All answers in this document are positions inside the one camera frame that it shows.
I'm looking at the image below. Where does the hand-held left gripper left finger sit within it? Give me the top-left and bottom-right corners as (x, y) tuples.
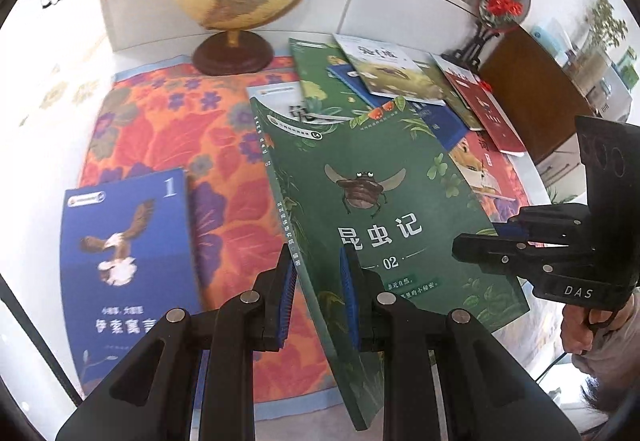
(55, 246), (296, 441)

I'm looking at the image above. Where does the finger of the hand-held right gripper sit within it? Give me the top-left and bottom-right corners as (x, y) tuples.
(452, 233), (556, 284)
(495, 203), (591, 247)

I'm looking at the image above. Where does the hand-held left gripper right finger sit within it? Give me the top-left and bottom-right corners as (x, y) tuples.
(340, 246), (586, 441)

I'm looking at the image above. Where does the orange red book scholar cover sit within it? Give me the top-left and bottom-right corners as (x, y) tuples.
(447, 130), (530, 224)

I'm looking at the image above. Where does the green book beetle cover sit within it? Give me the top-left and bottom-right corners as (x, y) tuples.
(249, 96), (532, 432)

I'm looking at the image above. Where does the dark red book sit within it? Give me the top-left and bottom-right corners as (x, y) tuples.
(442, 66), (528, 156)

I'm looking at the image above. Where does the blue book deer rider cover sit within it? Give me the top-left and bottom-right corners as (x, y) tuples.
(327, 65), (468, 149)

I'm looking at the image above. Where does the olive green book butterfly cover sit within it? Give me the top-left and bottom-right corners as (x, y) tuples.
(415, 61), (485, 130)

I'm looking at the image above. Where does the blue book eagle cover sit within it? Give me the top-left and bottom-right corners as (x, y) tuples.
(59, 167), (203, 384)

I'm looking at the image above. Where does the white book rabbit meadow cover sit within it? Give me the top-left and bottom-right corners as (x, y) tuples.
(332, 33), (448, 108)

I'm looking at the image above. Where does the green book yellow insect cover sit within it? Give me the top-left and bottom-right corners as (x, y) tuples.
(289, 37), (381, 114)

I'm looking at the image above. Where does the person's right forearm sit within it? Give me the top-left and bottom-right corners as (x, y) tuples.
(570, 316), (640, 427)

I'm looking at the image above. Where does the person's right hand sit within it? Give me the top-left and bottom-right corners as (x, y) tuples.
(561, 303), (620, 358)

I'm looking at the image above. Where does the white appliance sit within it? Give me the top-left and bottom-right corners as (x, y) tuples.
(590, 71), (632, 122)

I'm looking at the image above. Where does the brown wooden cabinet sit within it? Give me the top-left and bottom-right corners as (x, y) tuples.
(477, 26), (601, 166)

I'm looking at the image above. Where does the pale blue box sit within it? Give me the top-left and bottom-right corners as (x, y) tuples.
(531, 22), (572, 52)

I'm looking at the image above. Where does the green leafy plant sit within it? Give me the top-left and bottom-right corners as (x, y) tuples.
(585, 0), (629, 62)

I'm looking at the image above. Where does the black fan stand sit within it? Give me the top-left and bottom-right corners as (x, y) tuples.
(440, 28), (501, 72)

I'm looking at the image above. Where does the orange floral mat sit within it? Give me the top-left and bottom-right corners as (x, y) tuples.
(77, 61), (533, 419)

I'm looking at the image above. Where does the black cable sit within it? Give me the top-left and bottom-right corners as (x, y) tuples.
(535, 315), (622, 387)
(0, 271), (85, 406)

